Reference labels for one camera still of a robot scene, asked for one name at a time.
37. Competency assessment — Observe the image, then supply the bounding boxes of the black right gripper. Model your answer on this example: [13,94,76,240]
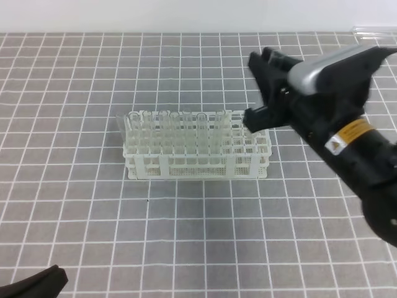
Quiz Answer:
[243,47,366,145]

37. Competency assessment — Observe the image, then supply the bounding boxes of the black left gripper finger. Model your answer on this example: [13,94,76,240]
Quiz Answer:
[1,265,68,298]

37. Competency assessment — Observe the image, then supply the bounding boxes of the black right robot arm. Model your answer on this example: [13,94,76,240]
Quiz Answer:
[243,45,396,245]

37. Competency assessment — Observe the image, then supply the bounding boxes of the clear test tube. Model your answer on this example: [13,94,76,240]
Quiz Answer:
[128,112,141,153]
[142,111,154,154]
[196,112,208,155]
[211,110,226,155]
[170,112,182,154]
[182,110,195,154]
[158,110,171,154]

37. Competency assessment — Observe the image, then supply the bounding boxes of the grey checked tablecloth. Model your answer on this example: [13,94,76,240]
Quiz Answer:
[1,32,396,297]

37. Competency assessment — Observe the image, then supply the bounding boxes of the white test tube rack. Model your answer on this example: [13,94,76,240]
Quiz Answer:
[116,110,272,179]

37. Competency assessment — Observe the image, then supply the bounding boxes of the clear test tube far left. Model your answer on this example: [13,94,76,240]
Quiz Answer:
[128,112,141,153]

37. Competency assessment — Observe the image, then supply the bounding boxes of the clear tubes at table edge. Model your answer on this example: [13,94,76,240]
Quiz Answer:
[352,26,396,40]

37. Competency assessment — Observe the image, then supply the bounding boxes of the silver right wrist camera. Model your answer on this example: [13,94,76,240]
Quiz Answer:
[287,45,396,96]

